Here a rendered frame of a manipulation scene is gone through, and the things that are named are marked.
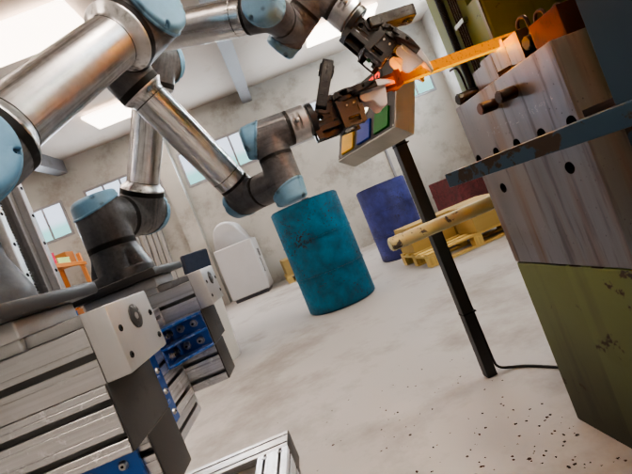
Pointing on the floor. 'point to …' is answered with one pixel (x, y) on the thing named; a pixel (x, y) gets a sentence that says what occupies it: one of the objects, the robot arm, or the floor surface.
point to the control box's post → (446, 262)
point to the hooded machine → (241, 261)
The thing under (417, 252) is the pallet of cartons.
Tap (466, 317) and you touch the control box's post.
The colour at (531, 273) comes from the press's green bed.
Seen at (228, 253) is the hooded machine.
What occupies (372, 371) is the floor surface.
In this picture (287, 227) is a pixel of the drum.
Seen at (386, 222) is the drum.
